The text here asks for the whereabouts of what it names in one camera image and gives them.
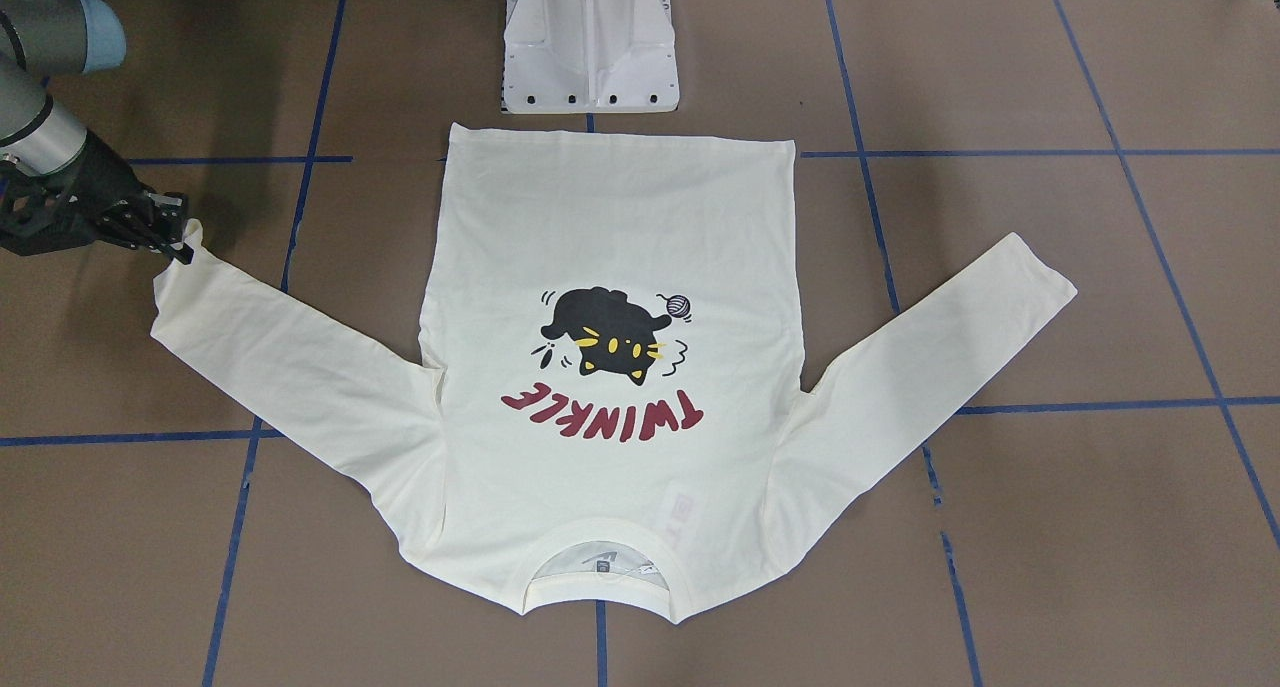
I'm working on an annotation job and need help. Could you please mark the white camera mast with base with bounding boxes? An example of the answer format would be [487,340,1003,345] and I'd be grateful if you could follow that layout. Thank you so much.
[500,0,681,116]

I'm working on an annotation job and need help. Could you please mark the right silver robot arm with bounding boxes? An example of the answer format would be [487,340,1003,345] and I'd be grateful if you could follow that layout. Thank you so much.
[1,0,193,264]

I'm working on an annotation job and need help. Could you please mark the white long-sleeve cat shirt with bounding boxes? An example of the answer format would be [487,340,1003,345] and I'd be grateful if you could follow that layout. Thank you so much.
[151,125,1076,624]

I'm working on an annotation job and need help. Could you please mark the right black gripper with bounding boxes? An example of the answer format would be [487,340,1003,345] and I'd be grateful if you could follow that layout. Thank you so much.
[1,132,195,266]

